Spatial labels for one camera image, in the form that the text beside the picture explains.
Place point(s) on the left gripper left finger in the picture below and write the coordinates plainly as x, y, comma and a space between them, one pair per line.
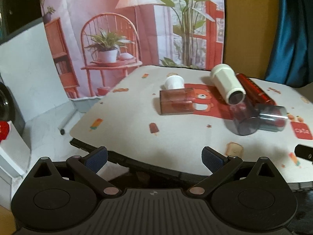
85, 171

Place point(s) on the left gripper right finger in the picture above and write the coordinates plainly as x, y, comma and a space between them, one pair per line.
222, 168

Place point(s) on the grey transparent plastic cup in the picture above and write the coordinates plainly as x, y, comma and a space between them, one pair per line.
245, 118

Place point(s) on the blue-grey transparent plastic cup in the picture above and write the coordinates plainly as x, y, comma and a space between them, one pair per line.
272, 118

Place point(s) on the brown transparent plastic cup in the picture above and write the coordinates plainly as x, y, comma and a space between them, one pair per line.
177, 101

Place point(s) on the small white paper cup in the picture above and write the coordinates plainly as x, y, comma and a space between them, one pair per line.
174, 82

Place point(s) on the printed living room backdrop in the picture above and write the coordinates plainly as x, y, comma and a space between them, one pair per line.
97, 43

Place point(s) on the backdrop stand leg with wheel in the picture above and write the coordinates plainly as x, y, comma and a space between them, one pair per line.
66, 120

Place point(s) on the white cartoon print tablecloth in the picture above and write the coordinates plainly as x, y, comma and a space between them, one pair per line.
127, 121

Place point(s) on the white box with red item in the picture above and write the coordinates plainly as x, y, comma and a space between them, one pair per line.
15, 154

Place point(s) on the white ribbed tumbler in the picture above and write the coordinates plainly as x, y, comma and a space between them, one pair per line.
225, 80

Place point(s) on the teal blue curtain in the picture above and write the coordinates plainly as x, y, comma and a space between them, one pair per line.
291, 57

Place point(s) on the black folding table frame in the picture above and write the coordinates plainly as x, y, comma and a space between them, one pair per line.
166, 177

